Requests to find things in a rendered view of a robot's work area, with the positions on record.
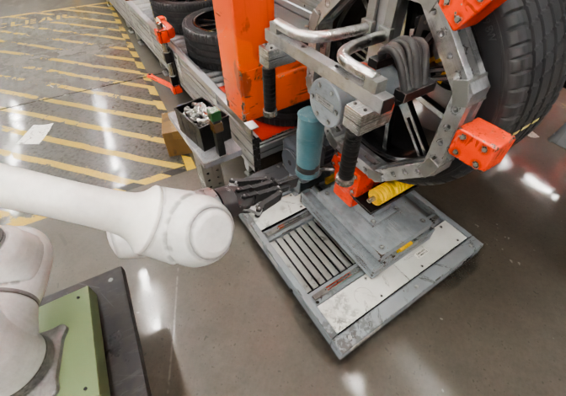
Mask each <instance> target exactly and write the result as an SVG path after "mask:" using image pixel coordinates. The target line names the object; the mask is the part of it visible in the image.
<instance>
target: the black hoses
mask: <svg viewBox="0 0 566 396"><path fill-rule="evenodd" d="M394 62H395V64H396V68H397V71H398V80H399V87H398V88H395V90H394V93H393V95H394V97H395V99H396V100H398V101H399V102H401V103H403V104H404V103H406V102H409V101H410V100H412V99H416V98H418V97H420V96H422V95H425V94H427V93H430V92H432V91H434V90H435V86H436V84H437V82H436V81H435V80H433V79H431V78H429V69H430V48H429V45H428V43H427V41H426V40H425V39H423V38H422V37H418V36H414V37H411V36H408V35H401V36H399V37H397V38H394V39H392V40H390V41H389V42H388V43H387V44H385V45H384V46H383V47H381V48H380V49H379V51H378V52H377V55H374V56H370V57H369V59H368V63H367V66H369V67H371V68H373V69H375V70H377V69H380V68H383V67H386V66H389V65H392V64H394Z"/></svg>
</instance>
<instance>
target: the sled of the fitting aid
mask: <svg viewBox="0 0 566 396"><path fill-rule="evenodd" d="M334 184H335V179H334V174H332V175H330V176H328V177H327V178H325V180H323V181H321V182H319V183H317V184H315V185H313V186H311V187H308V188H306V189H305V190H302V191H301V200H300V202H301V203H302V204H303V205H304V206H305V207H306V208H307V209H308V210H309V211H310V212H311V214H312V215H313V216H314V217H315V218H316V219H317V220H318V221H319V223H320V224H321V225H322V226H323V227H324V228H325V229H326V230H327V231H328V233H329V234H330V235H331V236H332V237H333V238H334V239H335V240H336V241H337V243H338V244H339V245H340V246H341V247H342V248H343V249H344V250H345V252H346V253H347V254H348V255H349V256H350V257H351V258H352V259H353V260H354V261H355V263H356V264H357V265H358V266H359V267H360V268H361V269H362V270H363V271H364V272H365V273H366V274H367V275H368V276H369V277H370V278H371V279H372V278H374V277H375V276H377V275H378V274H380V273H381V272H383V271H384V270H385V269H387V268H388V267H389V266H391V265H393V264H394V263H396V262H397V261H399V260H400V259H402V257H404V256H405V255H407V254H409V253H410V252H411V251H413V250H414V249H416V248H418V247H419V246H420V245H421V244H423V243H424V242H426V241H427V240H429V239H430V237H431V235H432V234H433V232H434V231H435V228H433V227H432V226H430V228H429V229H428V230H426V231H425V232H423V233H421V234H420V235H419V236H418V237H417V238H415V239H413V240H412V241H410V242H409V243H407V244H405V245H404V246H403V247H402V248H400V249H398V250H397V251H395V252H394V253H392V254H390V255H389V256H388V257H386V258H385V259H384V260H382V261H380V262H379V261H378V260H377V259H376V258H375V257H374V256H373V255H372V254H371V253H370V252H369V251H368V250H367V249H366V248H365V247H364V246H363V245H362V244H361V243H360V242H359V241H358V240H357V239H356V238H355V236H354V235H353V234H352V233H351V232H350V231H349V230H348V229H347V228H346V227H345V226H344V225H343V224H342V223H341V222H340V221H339V220H338V219H337V218H336V217H335V216H334V215H333V214H332V213H331V212H330V211H329V210H328V209H327V208H326V206H325V205H324V204H323V203H322V202H321V201H320V200H319V199H318V192H319V191H321V190H324V189H326V188H328V187H329V186H331V185H334Z"/></svg>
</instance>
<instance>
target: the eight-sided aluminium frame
mask: <svg viewBox="0 0 566 396"><path fill-rule="evenodd" d="M353 1H354V0H322V2H321V3H320V4H319V5H318V6H317V7H316V8H315V9H314V10H313V11H312V13H311V14H310V19H309V24H308V26H309V30H312V31H318V30H327V29H332V28H333V21H334V20H335V19H336V18H337V17H338V16H339V15H340V14H341V13H342V12H343V11H344V10H345V9H346V8H347V7H348V6H349V5H350V4H351V3H352V2H353ZM411 1H414V2H417V3H420V4H421V6H422V8H423V10H424V15H425V17H426V19H427V22H428V25H429V27H430V31H431V34H432V36H433V39H434V42H435V45H436V48H437V50H438V53H439V56H440V58H441V62H442V65H443V67H444V69H445V72H446V76H447V79H448V81H449V84H450V86H451V91H452V96H451V99H450V101H449V103H448V105H447V107H446V111H445V113H444V115H443V117H442V119H441V123H440V124H439V127H438V129H437V131H436V134H435V136H434V139H433V141H432V143H431V145H430V149H429V151H428V152H427V155H426V156H424V157H419V158H411V159H406V160H402V161H397V162H392V163H387V162H385V161H384V160H383V159H381V158H380V157H378V156H377V155H376V154H375V153H374V152H373V151H371V150H370V149H369V148H367V147H366V146H364V145H363V144H362V143H361V144H360V151H359V155H358V158H357V163H356V167H357V168H358V169H359V170H361V171H362V172H363V173H364V174H366V175H367V176H368V178H369V179H372V180H373V181H374V182H380V183H381V182H383V181H391V180H398V179H412V178H420V177H424V178H426V177H428V176H435V175H436V174H438V173H440V172H441V171H443V170H445V169H447V168H449V167H450V165H451V162H452V161H453V160H454V159H455V157H454V156H452V155H451V154H450V153H448V152H447V149H448V147H449V146H450V144H451V141H452V139H453V137H454V135H455V133H456V131H457V128H458V127H460V126H463V125H464V124H466V123H468V122H469V121H471V120H474V118H475V116H476V114H477V113H478V110H479V108H480V106H481V104H482V102H483V100H484V99H486V95H487V92H488V91H489V88H490V83H489V79H488V72H486V71H485V68H484V66H483V62H482V59H481V56H480V54H479V51H478V47H477V44H476V41H475V39H474V37H473V32H472V30H471V27H470V26H469V27H466V28H464V29H460V30H457V31H453V30H452V29H451V26H450V25H449V23H448V21H447V19H446V16H445V15H444V14H443V12H442V10H441V7H440V6H439V4H438V1H439V0H411ZM436 11H437V12H436ZM444 32H445V34H444ZM330 45H331V41H330V42H324V43H308V46H310V47H312V48H313V49H314V50H316V51H318V52H320V53H322V54H323V55H325V56H326V57H328V58H329V53H330ZM464 48H465V50H464ZM451 54H452V55H451ZM472 70H473V71H472ZM459 75H460V77H459ZM318 78H322V76H320V75H318V74H317V73H315V72H314V71H313V70H311V69H310V68H308V67H307V76H306V85H307V91H308V93H310V90H311V86H312V83H313V82H314V81H315V80H316V79H318ZM345 130H346V129H345V126H343V124H341V125H339V126H336V127H333V128H329V127H326V126H325V127H324V131H325V134H326V138H327V140H328V142H329V144H330V145H331V146H332V147H333V149H334V150H335V149H337V150H338V151H339V152H340V153H341V154H342V149H343V144H344V136H345Z"/></svg>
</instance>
